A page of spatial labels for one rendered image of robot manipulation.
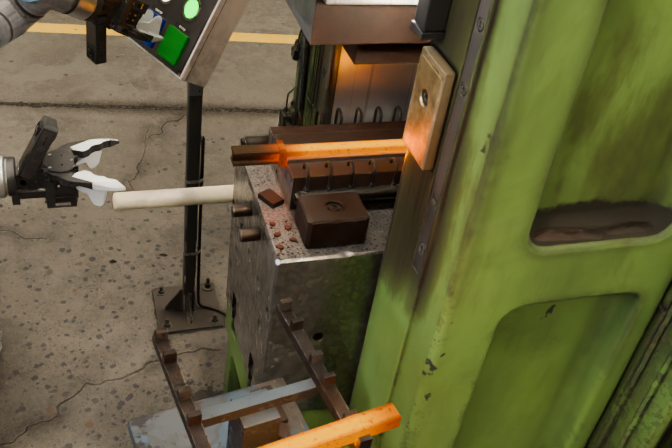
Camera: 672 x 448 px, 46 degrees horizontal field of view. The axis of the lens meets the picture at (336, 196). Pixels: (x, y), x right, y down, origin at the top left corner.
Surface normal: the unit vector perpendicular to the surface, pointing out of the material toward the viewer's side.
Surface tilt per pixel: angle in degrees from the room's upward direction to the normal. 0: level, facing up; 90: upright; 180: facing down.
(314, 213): 0
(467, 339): 90
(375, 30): 90
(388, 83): 90
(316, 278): 90
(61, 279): 0
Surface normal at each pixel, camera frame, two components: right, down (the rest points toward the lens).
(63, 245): 0.13, -0.80
